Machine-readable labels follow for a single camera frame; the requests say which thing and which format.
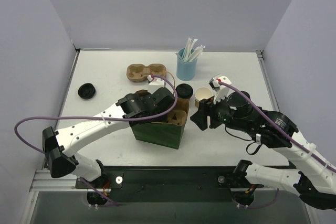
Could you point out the blue straw holder cup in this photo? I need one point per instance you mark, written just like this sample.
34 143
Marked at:
185 71

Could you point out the black plastic cup lid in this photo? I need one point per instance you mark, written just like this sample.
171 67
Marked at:
184 90

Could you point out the brown cardboard cup carrier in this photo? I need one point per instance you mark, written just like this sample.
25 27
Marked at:
176 117
140 72

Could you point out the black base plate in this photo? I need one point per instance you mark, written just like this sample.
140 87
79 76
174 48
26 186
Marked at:
134 184

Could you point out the brown paper cup stack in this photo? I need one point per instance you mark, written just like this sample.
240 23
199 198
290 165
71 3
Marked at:
202 93

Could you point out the aluminium table rail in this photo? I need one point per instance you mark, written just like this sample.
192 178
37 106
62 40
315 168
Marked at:
64 123

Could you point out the green paper bag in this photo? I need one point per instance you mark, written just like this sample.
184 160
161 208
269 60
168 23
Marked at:
167 135

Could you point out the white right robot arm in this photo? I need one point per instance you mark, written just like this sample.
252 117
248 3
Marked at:
312 179

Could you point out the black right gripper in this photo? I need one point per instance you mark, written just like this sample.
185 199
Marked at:
207 112

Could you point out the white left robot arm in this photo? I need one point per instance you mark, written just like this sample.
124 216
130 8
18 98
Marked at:
61 146

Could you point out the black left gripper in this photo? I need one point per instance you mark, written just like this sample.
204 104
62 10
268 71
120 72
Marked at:
165 97

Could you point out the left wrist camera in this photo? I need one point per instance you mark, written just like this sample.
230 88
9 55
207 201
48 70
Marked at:
154 84

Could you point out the single brown paper cup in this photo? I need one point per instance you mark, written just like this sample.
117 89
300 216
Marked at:
184 98

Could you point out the black lid stack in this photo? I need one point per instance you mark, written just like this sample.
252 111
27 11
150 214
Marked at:
86 91

